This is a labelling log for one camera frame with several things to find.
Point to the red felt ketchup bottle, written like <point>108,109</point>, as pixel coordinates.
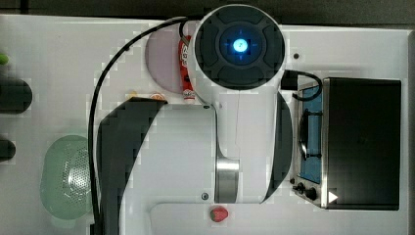
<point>187,88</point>

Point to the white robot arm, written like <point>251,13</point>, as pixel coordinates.
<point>232,146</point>

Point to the lavender round plate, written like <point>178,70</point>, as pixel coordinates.
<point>161,56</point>

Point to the orange slice toy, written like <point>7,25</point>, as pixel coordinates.
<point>157,96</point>

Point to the yellow felt toy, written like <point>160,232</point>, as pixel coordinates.
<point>132,94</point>

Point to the red felt strawberry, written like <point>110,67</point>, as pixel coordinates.
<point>218,214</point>

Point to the black toaster oven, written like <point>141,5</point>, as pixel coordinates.
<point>347,154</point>

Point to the green perforated colander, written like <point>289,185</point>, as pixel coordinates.
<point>65,188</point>

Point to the black cylinder upper left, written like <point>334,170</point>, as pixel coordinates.
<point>15,96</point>

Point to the black cylinder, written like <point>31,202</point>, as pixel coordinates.
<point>15,96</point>
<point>7,150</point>

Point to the black cylinder lower left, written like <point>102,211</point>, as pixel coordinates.
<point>7,150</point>

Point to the green object at edge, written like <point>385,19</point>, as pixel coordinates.
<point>4,59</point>

